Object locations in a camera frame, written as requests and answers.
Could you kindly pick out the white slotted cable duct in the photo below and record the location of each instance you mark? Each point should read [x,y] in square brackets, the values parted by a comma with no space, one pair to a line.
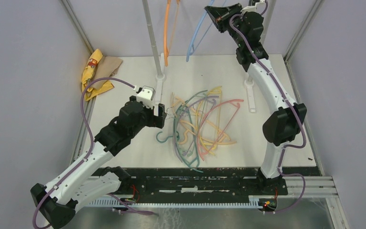
[109,202]

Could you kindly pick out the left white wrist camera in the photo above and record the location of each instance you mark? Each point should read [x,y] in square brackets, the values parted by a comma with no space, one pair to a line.
[145,96]

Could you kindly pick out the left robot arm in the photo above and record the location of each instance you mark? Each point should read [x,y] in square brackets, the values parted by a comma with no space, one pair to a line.
[60,199]

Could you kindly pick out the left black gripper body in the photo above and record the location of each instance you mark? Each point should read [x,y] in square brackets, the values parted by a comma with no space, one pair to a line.
[147,118]

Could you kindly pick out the light blue hanger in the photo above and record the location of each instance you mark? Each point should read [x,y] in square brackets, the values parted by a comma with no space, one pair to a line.
[202,32]

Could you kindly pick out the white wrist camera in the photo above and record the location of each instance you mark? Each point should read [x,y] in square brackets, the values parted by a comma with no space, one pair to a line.
[261,6]
[145,96]

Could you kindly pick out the right white rack foot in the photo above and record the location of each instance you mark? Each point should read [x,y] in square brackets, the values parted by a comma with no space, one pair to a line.
[249,85]

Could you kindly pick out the orange hanger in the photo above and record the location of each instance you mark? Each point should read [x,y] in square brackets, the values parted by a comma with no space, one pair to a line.
[168,37]

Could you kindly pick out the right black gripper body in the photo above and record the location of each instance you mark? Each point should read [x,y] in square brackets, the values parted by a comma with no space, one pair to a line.
[237,21]

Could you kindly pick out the beige cloth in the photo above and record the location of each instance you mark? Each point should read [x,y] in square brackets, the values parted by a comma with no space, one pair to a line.
[105,67]

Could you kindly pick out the left aluminium frame rail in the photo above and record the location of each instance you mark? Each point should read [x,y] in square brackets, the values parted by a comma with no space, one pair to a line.
[73,128]

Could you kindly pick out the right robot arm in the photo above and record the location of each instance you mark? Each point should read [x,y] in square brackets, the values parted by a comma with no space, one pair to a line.
[284,127]

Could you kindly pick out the peach beige hanger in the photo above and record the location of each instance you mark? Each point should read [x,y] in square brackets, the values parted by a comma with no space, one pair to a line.
[194,126]

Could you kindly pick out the right aluminium frame rail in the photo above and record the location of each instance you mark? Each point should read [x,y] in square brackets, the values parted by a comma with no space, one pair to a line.
[327,198]

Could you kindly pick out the yellow hanger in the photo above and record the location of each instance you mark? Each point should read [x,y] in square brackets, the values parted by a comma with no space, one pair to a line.
[215,91]

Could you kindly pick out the yellow cloth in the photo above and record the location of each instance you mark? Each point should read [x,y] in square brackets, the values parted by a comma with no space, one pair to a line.
[92,92]

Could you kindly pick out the aluminium frame rail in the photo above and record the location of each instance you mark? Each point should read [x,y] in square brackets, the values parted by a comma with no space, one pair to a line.
[327,198]
[73,128]

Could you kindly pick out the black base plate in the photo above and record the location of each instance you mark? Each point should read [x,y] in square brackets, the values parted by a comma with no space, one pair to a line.
[209,185]

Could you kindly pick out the teal hanger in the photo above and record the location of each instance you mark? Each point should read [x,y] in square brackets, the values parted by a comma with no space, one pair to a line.
[170,136]

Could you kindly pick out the pink red hanger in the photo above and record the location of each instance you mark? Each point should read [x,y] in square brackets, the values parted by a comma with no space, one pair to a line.
[207,146]

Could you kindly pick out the purple hanger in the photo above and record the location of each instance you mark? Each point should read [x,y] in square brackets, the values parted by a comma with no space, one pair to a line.
[190,155]

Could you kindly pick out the left white rack foot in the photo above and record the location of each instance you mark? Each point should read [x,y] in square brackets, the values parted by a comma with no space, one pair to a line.
[160,79]

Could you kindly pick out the left grey rack pole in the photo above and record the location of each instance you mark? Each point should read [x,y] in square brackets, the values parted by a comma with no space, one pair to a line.
[152,39]

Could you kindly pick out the white rack foot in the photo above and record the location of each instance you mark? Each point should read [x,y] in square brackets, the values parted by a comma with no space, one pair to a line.
[249,85]
[160,79]

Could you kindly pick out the sage green hanger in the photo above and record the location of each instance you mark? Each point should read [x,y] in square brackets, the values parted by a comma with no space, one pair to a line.
[187,116]

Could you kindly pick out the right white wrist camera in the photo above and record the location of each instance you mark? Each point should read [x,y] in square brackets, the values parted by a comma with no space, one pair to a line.
[261,6]

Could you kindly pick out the grey rack pole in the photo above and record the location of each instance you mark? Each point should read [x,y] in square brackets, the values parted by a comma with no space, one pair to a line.
[152,39]
[255,58]

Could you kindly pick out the right grey rack pole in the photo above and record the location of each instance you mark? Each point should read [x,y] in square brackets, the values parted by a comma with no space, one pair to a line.
[255,58]

